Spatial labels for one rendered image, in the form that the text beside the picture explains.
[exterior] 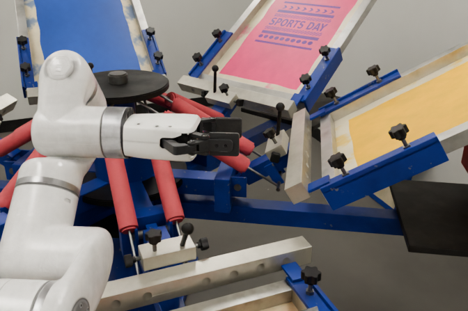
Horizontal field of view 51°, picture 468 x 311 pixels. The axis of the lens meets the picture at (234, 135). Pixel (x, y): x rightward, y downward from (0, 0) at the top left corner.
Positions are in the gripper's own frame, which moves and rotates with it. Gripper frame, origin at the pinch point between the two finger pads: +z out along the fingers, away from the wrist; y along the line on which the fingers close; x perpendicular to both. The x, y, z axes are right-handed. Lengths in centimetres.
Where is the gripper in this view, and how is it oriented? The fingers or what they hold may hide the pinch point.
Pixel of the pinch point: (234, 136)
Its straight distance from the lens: 71.1
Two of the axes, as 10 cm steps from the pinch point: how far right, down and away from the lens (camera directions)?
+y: -0.5, 2.5, -9.7
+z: 10.0, 0.3, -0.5
